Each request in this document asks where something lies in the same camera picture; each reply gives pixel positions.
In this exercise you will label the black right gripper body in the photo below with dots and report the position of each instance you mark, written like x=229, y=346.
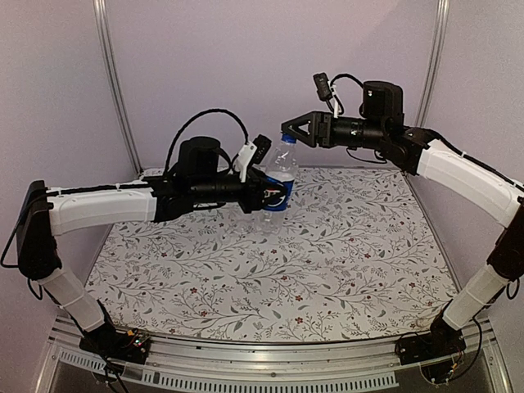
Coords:
x=326, y=141

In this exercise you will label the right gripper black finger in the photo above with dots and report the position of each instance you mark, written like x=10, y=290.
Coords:
x=306, y=123
x=305, y=138

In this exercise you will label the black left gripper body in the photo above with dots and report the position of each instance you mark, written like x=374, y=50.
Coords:
x=250, y=201

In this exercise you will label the blue bottle cap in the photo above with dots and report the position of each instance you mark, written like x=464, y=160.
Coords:
x=287, y=138

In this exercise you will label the blue label plastic bottle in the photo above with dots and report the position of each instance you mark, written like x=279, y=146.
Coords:
x=282, y=168

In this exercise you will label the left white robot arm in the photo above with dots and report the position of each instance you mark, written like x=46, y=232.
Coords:
x=194, y=183

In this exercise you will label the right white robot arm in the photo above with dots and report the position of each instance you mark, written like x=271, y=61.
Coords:
x=425, y=153

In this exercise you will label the floral patterned table mat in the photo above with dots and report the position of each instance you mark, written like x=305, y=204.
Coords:
x=354, y=259

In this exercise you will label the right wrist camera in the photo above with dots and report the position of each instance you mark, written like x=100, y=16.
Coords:
x=327, y=93

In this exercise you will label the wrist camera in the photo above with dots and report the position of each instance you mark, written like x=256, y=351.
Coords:
x=327, y=93
x=251, y=153

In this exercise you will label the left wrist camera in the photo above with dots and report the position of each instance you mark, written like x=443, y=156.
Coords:
x=251, y=153

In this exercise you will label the right aluminium corner post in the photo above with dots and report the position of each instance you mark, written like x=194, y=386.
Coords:
x=437, y=48

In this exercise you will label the aluminium corner post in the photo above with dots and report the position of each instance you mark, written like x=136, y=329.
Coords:
x=437, y=48
x=108, y=56

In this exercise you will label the aluminium front rail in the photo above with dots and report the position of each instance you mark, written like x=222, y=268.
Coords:
x=183, y=364

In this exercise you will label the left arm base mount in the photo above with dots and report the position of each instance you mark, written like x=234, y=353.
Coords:
x=106, y=341

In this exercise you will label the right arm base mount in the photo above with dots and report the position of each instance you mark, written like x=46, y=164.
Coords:
x=415, y=347

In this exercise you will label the left aluminium corner post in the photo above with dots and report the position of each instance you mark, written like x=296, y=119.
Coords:
x=108, y=56

